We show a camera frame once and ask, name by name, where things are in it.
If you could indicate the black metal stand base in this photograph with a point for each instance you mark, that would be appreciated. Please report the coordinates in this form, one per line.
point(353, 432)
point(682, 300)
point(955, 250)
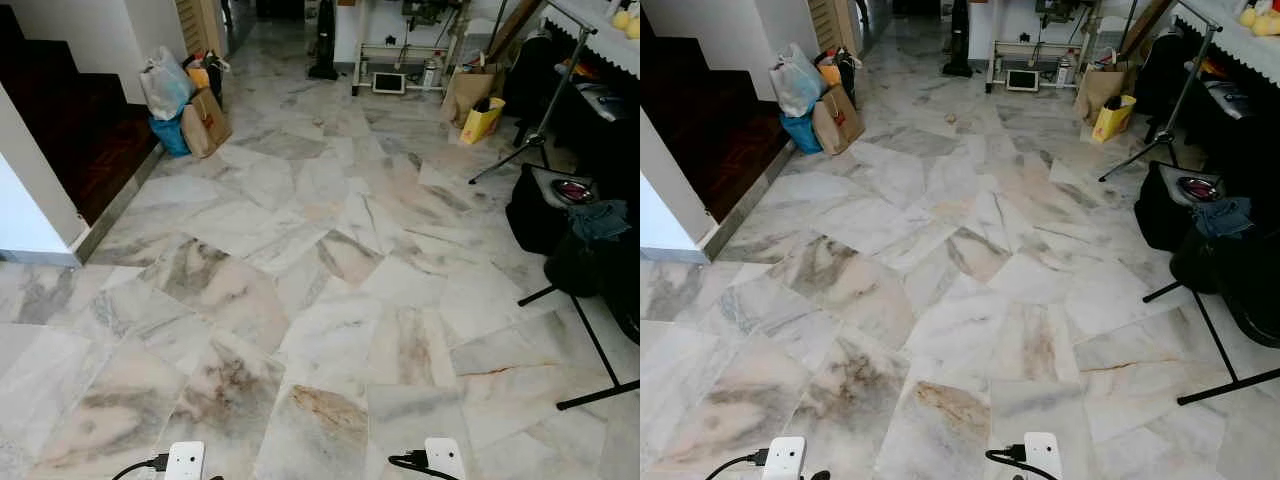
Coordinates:
point(1240, 383)
point(622, 388)

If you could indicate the metal tripod light stand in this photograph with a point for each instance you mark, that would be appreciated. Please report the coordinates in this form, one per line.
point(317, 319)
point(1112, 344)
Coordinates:
point(566, 85)
point(1193, 82)

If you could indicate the table with white cloth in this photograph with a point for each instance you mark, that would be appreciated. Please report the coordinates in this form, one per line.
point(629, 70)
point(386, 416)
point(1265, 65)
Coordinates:
point(600, 40)
point(1245, 50)

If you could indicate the plain brown paper bag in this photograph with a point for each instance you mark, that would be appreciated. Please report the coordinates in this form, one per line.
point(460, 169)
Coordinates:
point(1097, 90)
point(465, 92)

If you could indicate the yellow paper bag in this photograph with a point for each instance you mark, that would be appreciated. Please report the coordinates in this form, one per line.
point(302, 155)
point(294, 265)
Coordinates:
point(1112, 120)
point(481, 122)

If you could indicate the white framed tablet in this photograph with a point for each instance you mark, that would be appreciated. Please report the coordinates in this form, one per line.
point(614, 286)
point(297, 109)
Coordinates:
point(1022, 81)
point(389, 83)

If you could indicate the white metal shelf rack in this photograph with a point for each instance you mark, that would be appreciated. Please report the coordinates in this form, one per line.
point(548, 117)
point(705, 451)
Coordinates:
point(395, 52)
point(1030, 50)

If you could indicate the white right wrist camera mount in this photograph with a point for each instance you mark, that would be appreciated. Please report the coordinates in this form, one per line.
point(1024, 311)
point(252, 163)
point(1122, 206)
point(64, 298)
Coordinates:
point(445, 460)
point(1043, 456)

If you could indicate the wooden louvred door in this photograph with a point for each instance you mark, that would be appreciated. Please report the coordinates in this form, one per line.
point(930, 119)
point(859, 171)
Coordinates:
point(198, 22)
point(832, 22)

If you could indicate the blue bag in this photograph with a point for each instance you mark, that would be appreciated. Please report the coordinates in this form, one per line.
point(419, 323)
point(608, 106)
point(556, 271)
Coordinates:
point(800, 133)
point(170, 135)

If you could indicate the black upright vacuum cleaner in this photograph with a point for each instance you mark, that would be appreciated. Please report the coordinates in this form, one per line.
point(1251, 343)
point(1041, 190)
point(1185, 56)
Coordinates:
point(323, 55)
point(957, 52)

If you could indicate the blue jeans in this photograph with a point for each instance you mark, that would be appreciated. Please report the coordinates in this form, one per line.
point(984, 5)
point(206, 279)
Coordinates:
point(1224, 217)
point(600, 220)

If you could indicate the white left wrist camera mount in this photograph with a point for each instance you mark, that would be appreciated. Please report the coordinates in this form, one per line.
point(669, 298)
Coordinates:
point(185, 462)
point(784, 460)

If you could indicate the black fabric bag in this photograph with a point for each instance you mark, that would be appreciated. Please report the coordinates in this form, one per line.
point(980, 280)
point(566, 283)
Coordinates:
point(530, 215)
point(1160, 212)

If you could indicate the yellow fruit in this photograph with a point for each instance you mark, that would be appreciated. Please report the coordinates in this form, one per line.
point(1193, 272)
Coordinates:
point(628, 20)
point(1262, 18)

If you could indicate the dark wooden staircase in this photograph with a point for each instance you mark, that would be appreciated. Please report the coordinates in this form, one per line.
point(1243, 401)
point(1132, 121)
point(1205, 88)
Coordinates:
point(70, 130)
point(710, 125)

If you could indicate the white plastic bag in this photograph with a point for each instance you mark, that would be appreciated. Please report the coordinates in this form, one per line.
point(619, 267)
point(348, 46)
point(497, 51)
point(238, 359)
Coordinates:
point(165, 85)
point(795, 82)

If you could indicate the brown paper bag red print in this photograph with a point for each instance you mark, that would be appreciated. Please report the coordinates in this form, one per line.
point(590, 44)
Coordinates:
point(838, 120)
point(207, 122)

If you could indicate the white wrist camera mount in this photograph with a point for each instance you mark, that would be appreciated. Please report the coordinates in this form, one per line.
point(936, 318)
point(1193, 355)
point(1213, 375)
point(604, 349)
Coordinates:
point(784, 460)
point(445, 460)
point(1043, 456)
point(185, 462)

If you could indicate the black fabric bundle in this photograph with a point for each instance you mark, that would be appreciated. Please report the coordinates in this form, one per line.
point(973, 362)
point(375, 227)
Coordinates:
point(1215, 265)
point(590, 270)

